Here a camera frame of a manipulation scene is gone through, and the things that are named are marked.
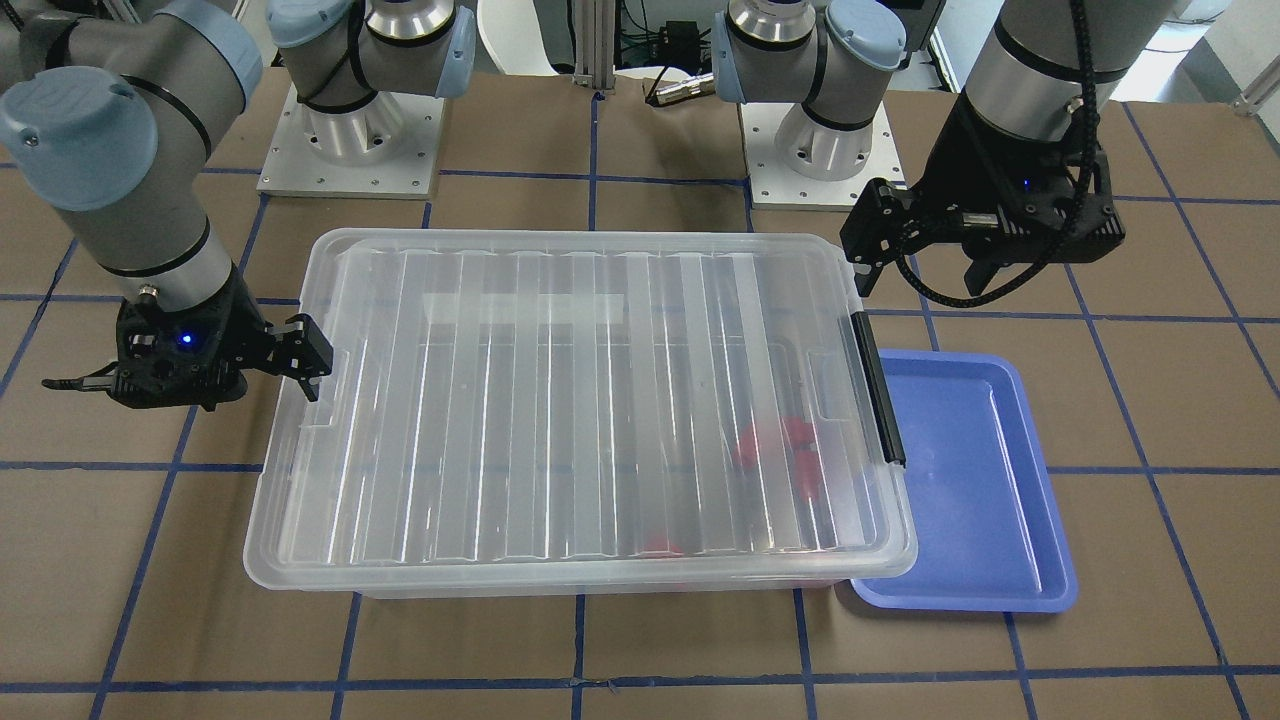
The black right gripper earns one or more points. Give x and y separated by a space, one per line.
236 322

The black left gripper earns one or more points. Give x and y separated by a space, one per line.
958 165

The clear plastic box lid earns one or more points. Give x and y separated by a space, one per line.
518 407

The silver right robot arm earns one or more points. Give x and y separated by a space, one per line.
110 120

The clear plastic storage box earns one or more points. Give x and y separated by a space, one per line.
564 589

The red block tilted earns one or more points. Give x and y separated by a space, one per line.
808 476

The red block lying sideways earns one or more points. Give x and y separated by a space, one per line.
751 446

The blue plastic tray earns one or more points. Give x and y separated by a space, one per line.
988 525

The red block far corner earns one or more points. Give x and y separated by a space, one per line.
660 546

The black power adapter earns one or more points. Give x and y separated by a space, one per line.
678 44

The white chair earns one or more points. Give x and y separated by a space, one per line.
511 35

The black box latch handle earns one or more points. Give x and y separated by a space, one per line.
888 431

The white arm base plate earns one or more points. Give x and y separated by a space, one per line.
387 150
795 164

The red block near handle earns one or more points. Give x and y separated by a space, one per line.
799 439

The aluminium frame post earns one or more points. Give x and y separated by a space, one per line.
594 24

